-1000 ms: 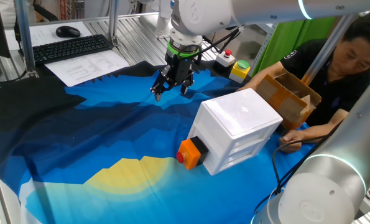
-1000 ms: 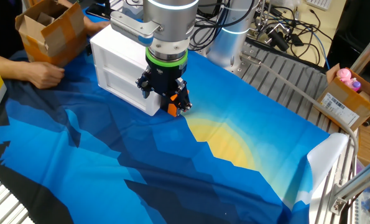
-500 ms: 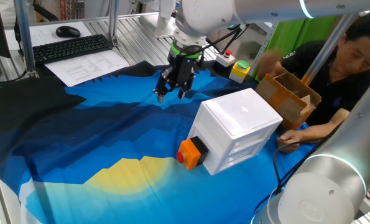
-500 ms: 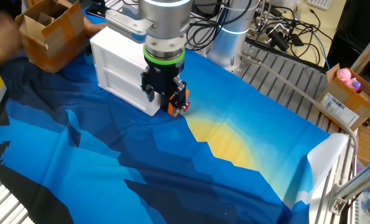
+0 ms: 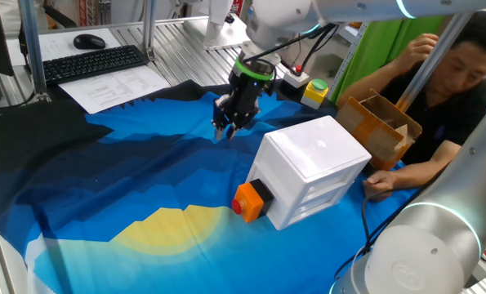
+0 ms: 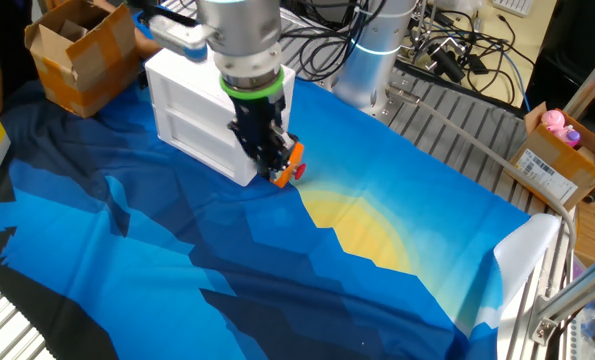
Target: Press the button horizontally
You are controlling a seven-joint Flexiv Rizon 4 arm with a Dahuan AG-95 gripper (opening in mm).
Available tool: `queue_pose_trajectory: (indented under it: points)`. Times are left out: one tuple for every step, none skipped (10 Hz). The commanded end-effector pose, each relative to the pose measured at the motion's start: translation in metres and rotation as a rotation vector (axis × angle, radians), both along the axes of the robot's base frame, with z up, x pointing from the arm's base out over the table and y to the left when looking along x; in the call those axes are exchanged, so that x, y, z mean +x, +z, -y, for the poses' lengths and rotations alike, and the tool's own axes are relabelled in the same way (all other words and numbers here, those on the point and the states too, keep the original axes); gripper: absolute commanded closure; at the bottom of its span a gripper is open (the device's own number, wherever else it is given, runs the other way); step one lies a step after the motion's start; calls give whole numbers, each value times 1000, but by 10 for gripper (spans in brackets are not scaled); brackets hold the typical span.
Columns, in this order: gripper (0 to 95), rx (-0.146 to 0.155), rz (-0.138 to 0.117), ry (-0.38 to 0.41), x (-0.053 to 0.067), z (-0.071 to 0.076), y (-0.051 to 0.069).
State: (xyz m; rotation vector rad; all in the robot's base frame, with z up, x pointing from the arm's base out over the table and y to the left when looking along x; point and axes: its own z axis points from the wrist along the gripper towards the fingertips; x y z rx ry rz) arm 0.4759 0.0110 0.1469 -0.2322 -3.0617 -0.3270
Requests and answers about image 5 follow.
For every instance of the person's right hand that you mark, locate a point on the person's right hand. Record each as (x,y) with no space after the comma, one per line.
(420,49)

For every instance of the person's left hand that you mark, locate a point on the person's left hand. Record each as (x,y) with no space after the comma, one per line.
(379,182)

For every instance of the black computer mouse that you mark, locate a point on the black computer mouse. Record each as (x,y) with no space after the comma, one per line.
(89,41)

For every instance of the orange box with red button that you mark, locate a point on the orange box with red button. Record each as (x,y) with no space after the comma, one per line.
(248,200)

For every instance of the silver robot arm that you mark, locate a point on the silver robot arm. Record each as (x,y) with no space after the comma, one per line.
(442,228)

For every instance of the yellow box with green button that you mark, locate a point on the yellow box with green button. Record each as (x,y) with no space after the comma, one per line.
(314,94)

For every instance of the white perforated shelf upright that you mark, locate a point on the white perforated shelf upright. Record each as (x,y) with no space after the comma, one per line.
(349,51)

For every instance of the printed white paper sheet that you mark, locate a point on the printed white paper sheet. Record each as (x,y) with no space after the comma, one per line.
(112,87)
(59,43)

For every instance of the open taped cardboard box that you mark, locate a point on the open taped cardboard box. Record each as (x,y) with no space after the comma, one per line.
(373,126)

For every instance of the black computer keyboard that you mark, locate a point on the black computer keyboard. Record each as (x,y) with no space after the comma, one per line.
(91,63)

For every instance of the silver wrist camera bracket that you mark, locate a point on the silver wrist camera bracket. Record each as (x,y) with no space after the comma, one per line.
(223,101)

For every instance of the man in black shirt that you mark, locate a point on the man in black shirt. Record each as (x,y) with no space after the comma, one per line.
(442,114)

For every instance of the aluminium frame post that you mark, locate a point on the aluminium frame post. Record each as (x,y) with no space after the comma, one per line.
(148,28)
(430,61)
(32,45)

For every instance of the green fabric curtain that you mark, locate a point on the green fabric curtain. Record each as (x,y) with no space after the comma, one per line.
(373,45)

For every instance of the person's right forearm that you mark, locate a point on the person's right forearm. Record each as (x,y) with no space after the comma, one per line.
(373,77)

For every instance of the white box with red button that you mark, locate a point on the white box with red button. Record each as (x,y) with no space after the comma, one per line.
(295,78)

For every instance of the blue mountain print cloth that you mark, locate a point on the blue mountain print cloth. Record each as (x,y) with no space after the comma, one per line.
(144,183)

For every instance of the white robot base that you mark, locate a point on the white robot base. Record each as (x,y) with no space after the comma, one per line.
(216,22)

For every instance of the aluminium frame rail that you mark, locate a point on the aluminium frame rail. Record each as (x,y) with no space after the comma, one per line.
(103,25)

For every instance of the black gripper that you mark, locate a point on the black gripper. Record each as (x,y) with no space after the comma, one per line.
(246,96)

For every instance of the person's left forearm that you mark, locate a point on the person's left forearm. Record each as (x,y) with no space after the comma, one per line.
(424,168)

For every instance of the white plastic drawer cabinet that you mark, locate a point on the white plastic drawer cabinet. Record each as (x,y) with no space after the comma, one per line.
(308,163)

